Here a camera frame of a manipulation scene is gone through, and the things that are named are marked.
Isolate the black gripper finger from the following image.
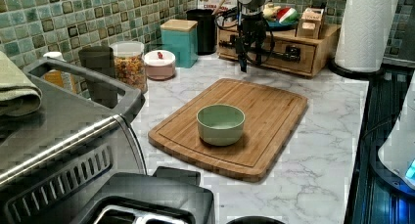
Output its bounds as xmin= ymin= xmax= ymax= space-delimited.
xmin=239 ymin=48 xmax=247 ymax=73
xmin=254 ymin=48 xmax=262 ymax=66

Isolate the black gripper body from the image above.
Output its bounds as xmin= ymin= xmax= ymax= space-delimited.
xmin=236 ymin=12 xmax=267 ymax=52

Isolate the wooden drawer box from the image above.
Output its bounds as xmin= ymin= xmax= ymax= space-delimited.
xmin=217 ymin=22 xmax=340 ymax=77

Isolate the teal plate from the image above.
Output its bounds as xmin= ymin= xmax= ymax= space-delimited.
xmin=267 ymin=21 xmax=298 ymax=31

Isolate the beige toy food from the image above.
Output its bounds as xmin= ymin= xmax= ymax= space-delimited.
xmin=263 ymin=3 xmax=281 ymax=22

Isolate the red white toy fruit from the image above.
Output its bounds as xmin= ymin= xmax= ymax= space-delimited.
xmin=277 ymin=7 xmax=299 ymax=24

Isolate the black utensil holder pot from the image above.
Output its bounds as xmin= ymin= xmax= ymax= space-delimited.
xmin=186 ymin=9 xmax=216 ymax=55

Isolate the small wooden box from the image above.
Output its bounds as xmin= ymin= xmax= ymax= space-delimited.
xmin=296 ymin=8 xmax=324 ymax=39

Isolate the large bamboo cutting board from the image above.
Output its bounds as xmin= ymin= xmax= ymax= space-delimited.
xmin=147 ymin=77 xmax=309 ymax=184

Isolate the teal canister with wooden lid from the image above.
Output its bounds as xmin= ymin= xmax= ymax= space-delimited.
xmin=161 ymin=19 xmax=198 ymax=68

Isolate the green ceramic bowl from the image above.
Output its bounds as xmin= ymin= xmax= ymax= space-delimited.
xmin=196 ymin=104 xmax=246 ymax=147

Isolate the pink bowl with white lid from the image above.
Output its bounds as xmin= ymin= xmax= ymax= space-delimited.
xmin=144 ymin=50 xmax=176 ymax=80

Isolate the white paper towel roll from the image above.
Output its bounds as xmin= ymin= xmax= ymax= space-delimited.
xmin=335 ymin=0 xmax=398 ymax=72

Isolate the clear cereal jar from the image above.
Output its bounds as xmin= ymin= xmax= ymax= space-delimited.
xmin=111 ymin=41 xmax=147 ymax=93

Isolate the dark grey cup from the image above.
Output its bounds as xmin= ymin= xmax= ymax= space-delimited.
xmin=77 ymin=45 xmax=119 ymax=109

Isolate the black silver toaster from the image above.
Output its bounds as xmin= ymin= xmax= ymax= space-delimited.
xmin=69 ymin=166 xmax=214 ymax=224

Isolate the silver toaster oven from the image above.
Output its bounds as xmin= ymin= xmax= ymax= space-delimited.
xmin=0 ymin=58 xmax=146 ymax=224

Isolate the green folded cloth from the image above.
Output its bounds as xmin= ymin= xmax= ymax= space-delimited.
xmin=0 ymin=52 xmax=42 ymax=116

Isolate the black drawer handle bar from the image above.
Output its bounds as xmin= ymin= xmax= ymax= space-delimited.
xmin=219 ymin=40 xmax=300 ymax=63

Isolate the wooden spoon handle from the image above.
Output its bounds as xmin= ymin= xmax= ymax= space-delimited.
xmin=212 ymin=0 xmax=226 ymax=16

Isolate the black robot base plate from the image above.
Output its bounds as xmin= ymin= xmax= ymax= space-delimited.
xmin=370 ymin=138 xmax=415 ymax=198

